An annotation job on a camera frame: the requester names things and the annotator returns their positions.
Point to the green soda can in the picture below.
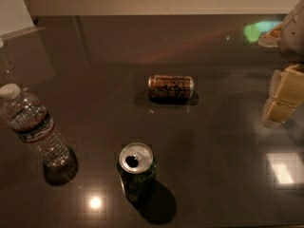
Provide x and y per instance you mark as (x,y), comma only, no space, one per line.
(136,165)

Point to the brown soda can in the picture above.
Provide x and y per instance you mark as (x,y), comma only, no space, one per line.
(170,87)

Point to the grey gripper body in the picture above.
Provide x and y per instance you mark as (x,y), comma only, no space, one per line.
(293,37)

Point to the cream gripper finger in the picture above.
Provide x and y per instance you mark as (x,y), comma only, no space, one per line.
(286,94)

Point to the clear plastic water bottle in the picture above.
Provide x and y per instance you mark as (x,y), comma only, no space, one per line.
(30,120)

